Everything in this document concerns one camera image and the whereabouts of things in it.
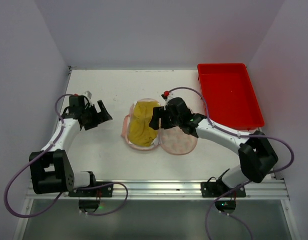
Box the mustard yellow bra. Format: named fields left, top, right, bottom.
left=127, top=98, right=160, bottom=148

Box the floral mesh laundry bag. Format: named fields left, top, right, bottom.
left=121, top=101, right=197, bottom=156

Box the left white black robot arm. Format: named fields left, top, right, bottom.
left=29, top=92, right=112, bottom=195

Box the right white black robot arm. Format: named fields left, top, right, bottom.
left=149, top=97, right=278, bottom=189

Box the red plastic tray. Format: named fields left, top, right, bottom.
left=197, top=63, right=264, bottom=131

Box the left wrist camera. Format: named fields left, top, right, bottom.
left=73, top=91, right=92, bottom=104

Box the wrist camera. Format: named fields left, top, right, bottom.
left=161, top=90, right=174, bottom=110
left=73, top=91, right=92, bottom=104

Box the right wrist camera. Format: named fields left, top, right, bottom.
left=161, top=90, right=174, bottom=110

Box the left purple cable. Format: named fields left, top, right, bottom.
left=5, top=93, right=129, bottom=218

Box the aluminium mounting rail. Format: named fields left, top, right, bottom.
left=26, top=179, right=289, bottom=200

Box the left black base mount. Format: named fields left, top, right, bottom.
left=68, top=181, right=113, bottom=213

